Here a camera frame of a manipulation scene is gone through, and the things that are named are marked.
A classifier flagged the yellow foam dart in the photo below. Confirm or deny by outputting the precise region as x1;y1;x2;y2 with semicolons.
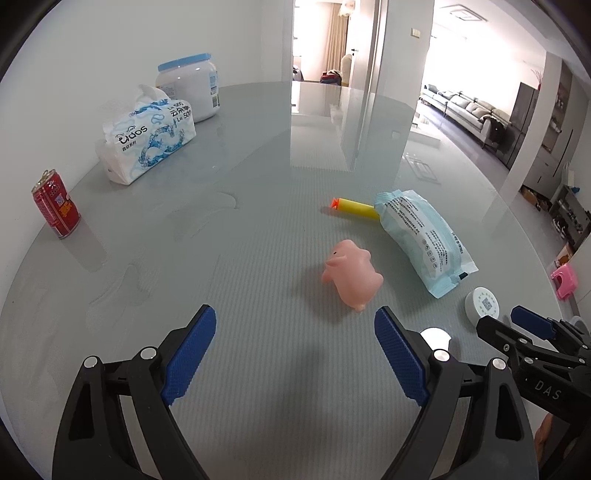
330;196;380;223

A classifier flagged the shoe rack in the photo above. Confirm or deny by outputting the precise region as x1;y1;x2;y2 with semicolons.
549;182;583;241

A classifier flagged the tall white cabinet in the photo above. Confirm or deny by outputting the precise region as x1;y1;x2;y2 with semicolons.
537;59;579;195

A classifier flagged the white jar with blue lid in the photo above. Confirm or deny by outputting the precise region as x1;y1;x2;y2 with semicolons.
155;52;222;123

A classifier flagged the grey sofa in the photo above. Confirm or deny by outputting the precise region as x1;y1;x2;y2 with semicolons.
420;83;514;149

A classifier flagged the light blue wet wipes pack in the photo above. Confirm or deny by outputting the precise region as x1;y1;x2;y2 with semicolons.
372;189;479;300

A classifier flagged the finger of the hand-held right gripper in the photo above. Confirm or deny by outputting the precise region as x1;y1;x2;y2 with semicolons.
475;316;563;371
510;305;591;352

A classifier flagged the white tissue pack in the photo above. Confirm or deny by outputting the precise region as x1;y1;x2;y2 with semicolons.
94;83;197;186

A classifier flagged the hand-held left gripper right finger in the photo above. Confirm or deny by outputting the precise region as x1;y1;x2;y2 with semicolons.
373;305;542;480

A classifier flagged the pink pig toy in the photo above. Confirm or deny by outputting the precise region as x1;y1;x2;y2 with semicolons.
321;239;384;314

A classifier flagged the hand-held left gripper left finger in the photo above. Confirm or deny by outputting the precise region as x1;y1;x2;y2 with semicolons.
52;304;218;480

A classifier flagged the red drink can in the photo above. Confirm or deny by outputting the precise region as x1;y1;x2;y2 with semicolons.
31;169;82;240

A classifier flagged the pink plastic stool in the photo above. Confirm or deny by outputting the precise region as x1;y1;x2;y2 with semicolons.
550;263;578;301

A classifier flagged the dark tall cabinet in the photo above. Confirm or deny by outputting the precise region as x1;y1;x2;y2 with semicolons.
501;82;541;169

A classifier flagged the white round container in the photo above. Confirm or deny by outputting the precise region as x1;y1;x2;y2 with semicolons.
464;285;503;333

